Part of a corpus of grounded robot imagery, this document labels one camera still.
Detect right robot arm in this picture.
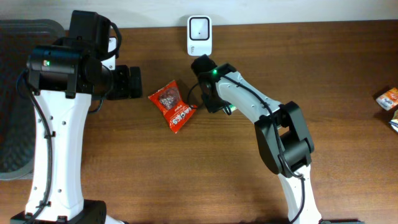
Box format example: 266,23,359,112
191,55,323,223

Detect orange tissue pack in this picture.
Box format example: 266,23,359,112
376,88,398,111

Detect left black cable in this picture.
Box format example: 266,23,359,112
16,68,53,218

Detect grey plastic mesh basket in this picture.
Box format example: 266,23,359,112
1,19,65,180

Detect yellow snack bag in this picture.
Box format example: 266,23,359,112
389,110,398,132

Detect right black cable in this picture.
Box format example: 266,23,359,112
186,74,307,224

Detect red candy bag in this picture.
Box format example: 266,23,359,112
148,80,196,133

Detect teal tissue pack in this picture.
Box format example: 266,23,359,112
229,105,237,112

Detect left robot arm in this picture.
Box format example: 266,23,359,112
10,10,142,224

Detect black cable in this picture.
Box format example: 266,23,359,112
16,68,53,218
186,74,307,224

